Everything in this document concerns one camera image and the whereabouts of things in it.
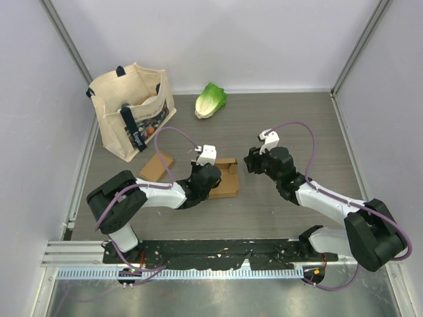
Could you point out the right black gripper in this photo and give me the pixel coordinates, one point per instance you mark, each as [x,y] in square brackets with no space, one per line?
[253,159]

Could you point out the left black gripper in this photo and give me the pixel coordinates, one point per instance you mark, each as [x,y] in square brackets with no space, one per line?
[195,167]

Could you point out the brown cardboard box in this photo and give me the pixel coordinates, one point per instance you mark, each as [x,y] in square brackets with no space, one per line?
[155,170]

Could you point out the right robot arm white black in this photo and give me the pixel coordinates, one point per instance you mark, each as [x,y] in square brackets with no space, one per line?
[367,232]

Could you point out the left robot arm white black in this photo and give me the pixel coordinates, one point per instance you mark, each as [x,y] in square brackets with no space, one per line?
[114,203]

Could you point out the green lettuce head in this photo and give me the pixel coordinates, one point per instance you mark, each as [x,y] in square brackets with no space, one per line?
[212,99]

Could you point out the white item inside bag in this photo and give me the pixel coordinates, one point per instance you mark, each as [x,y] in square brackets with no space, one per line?
[150,100]

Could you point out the beige canvas tote bag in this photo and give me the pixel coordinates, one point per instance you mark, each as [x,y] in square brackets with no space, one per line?
[125,125]

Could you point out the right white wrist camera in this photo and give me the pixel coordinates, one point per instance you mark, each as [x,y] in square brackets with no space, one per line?
[269,139]

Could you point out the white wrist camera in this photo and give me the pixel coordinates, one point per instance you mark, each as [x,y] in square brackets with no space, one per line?
[207,154]
[269,139]

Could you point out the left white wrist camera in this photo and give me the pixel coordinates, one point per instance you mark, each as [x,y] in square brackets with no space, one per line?
[207,154]

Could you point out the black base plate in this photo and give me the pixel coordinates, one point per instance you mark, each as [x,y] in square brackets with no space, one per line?
[223,255]

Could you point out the white slotted cable duct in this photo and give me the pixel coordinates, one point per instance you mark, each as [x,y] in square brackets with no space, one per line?
[75,273]

